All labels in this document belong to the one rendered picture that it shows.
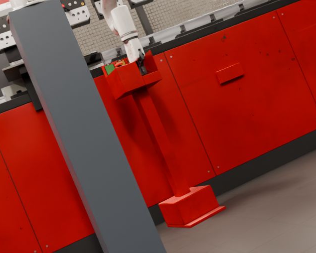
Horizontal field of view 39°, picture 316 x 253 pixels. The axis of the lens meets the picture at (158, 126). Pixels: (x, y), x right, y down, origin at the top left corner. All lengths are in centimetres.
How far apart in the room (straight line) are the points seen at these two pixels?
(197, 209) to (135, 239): 57
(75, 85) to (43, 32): 21
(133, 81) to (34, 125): 58
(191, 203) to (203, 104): 64
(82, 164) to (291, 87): 152
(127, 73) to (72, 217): 77
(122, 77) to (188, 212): 68
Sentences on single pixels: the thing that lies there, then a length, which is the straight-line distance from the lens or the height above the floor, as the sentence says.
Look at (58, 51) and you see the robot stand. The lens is 159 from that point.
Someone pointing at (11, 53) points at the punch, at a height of 113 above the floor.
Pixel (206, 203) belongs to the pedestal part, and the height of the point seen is 5.
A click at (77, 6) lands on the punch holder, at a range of 259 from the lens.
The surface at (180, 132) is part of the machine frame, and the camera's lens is 240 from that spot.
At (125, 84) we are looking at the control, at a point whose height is 69.
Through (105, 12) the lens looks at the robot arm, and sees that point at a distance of 225.
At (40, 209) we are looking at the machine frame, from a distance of 232.
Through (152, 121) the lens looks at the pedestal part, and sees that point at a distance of 210.
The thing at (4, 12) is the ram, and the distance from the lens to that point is 259.
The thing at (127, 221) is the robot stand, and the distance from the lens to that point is 155.
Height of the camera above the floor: 42
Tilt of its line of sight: 1 degrees up
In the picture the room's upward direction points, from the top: 23 degrees counter-clockwise
